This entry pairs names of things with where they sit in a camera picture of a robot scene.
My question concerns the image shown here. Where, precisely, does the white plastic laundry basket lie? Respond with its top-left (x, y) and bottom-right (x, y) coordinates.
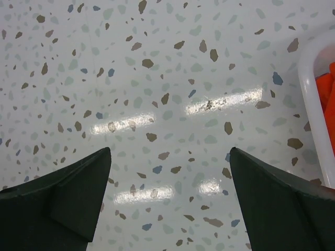
top-left (298, 29), bottom-right (334, 188)

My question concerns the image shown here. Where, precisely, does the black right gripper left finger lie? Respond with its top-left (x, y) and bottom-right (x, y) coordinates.
top-left (1, 147), bottom-right (111, 250)

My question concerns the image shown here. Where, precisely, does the orange t shirt in basket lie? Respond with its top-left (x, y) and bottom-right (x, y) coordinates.
top-left (316, 62), bottom-right (334, 152)

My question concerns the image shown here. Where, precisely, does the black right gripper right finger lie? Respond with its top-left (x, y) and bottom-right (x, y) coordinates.
top-left (230, 147), bottom-right (334, 250)

